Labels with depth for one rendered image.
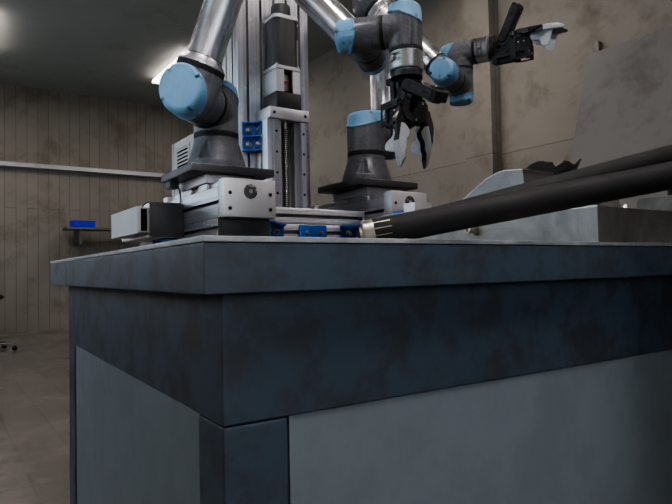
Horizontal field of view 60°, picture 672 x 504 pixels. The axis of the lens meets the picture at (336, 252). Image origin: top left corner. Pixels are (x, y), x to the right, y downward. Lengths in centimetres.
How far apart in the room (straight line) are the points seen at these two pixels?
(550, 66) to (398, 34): 385
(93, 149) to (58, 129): 54
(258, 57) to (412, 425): 150
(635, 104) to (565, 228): 343
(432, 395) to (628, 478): 32
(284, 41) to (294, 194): 45
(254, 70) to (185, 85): 46
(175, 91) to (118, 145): 839
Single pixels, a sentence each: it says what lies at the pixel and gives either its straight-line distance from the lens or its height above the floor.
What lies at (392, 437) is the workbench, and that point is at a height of 64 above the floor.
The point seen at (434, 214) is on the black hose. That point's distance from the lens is 61.
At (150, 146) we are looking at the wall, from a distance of 995.
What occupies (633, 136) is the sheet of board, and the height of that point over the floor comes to 158.
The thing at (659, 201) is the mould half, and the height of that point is 90.
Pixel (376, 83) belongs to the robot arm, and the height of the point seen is 138.
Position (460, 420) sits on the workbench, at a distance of 55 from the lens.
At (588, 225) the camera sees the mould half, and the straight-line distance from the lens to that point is 91.
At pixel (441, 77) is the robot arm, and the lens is 174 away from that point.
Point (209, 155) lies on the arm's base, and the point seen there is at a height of 107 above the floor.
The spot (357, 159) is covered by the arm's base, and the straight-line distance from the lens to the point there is 179.
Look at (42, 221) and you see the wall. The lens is 944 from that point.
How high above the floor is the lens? 78
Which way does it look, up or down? 2 degrees up
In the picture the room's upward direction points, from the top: 1 degrees counter-clockwise
